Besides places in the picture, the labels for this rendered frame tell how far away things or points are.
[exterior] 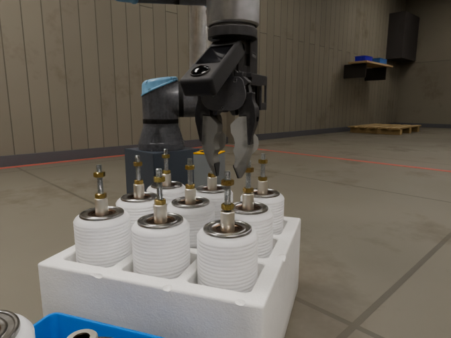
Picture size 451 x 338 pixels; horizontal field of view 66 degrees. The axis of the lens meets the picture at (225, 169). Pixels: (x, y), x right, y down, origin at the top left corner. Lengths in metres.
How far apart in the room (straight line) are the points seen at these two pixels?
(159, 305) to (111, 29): 2.98
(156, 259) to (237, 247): 0.13
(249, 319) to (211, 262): 0.09
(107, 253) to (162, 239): 0.12
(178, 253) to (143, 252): 0.05
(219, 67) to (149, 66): 3.07
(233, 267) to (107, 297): 0.21
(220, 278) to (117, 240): 0.20
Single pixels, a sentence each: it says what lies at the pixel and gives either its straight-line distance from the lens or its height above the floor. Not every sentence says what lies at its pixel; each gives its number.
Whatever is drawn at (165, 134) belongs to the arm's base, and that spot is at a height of 0.35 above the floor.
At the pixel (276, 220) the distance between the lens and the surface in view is 0.74.
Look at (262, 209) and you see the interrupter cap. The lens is 0.64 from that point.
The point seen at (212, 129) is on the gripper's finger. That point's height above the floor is 0.41.
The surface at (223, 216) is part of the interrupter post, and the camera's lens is 0.53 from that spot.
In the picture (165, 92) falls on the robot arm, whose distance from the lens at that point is 1.11.
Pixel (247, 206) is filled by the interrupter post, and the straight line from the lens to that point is 0.64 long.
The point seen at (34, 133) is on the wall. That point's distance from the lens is 3.06.
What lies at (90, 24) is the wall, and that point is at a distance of 3.29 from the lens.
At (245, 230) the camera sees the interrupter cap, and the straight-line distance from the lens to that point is 0.54.
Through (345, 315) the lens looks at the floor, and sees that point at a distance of 0.84.
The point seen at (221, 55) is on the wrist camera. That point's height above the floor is 0.50.
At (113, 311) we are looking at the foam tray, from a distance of 0.61.
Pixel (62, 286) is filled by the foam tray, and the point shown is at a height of 0.15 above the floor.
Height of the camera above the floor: 0.44
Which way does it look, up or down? 10 degrees down
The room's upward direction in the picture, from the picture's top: straight up
